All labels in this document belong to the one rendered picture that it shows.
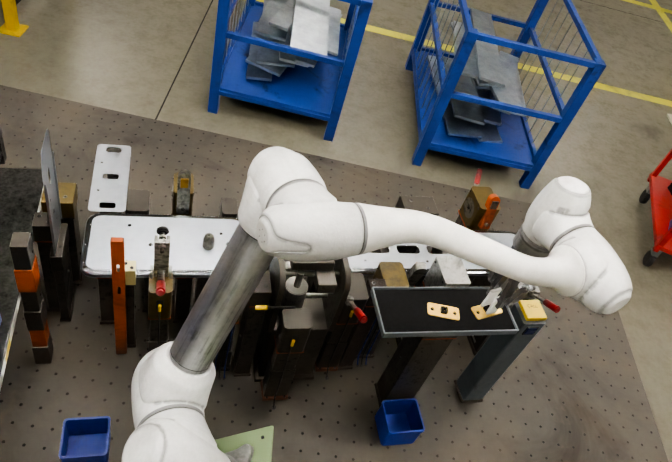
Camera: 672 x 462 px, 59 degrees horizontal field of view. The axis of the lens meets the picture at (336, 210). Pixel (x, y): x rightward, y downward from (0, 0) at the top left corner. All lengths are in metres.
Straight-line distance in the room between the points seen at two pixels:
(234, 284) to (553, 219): 0.68
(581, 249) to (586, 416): 1.05
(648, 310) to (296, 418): 2.51
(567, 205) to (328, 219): 0.51
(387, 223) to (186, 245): 0.77
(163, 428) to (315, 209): 0.57
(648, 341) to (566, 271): 2.48
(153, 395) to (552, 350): 1.41
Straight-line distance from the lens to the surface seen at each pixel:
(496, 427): 2.02
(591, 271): 1.24
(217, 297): 1.30
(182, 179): 1.76
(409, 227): 1.14
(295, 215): 1.04
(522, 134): 4.25
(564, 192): 1.30
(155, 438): 1.33
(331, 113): 3.68
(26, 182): 1.87
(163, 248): 1.46
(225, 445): 1.58
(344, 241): 1.06
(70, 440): 1.78
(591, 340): 2.42
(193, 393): 1.44
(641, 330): 3.71
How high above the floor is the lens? 2.32
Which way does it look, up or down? 44 degrees down
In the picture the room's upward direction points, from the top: 18 degrees clockwise
